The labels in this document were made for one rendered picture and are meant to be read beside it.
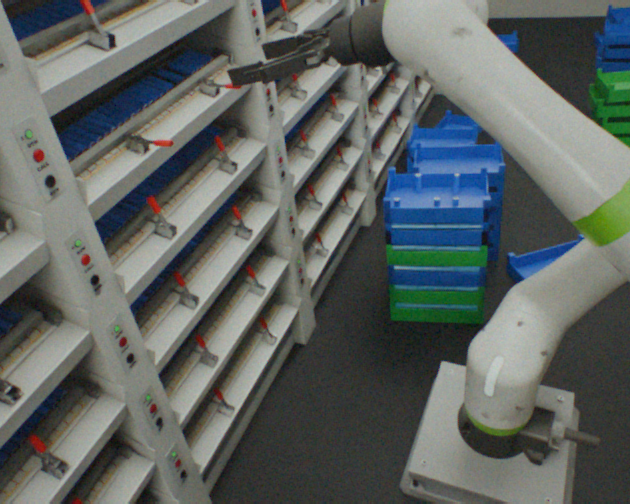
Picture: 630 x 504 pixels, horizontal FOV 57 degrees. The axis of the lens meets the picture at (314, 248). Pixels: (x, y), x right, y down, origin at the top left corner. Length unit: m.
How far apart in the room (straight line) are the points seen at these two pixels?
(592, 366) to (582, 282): 0.86
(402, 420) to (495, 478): 0.55
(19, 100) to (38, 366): 0.41
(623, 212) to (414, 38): 0.32
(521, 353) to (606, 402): 0.79
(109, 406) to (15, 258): 0.38
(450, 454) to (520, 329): 0.30
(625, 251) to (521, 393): 0.39
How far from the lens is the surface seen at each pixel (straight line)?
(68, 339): 1.06
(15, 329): 1.06
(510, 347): 1.09
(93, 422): 1.18
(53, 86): 0.97
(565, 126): 0.77
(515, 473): 1.24
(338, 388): 1.81
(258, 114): 1.50
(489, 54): 0.77
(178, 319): 1.31
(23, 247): 0.96
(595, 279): 1.07
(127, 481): 1.32
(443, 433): 1.27
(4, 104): 0.91
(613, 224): 0.78
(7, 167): 0.92
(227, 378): 1.66
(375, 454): 1.67
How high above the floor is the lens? 1.38
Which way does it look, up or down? 36 degrees down
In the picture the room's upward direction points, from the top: 9 degrees counter-clockwise
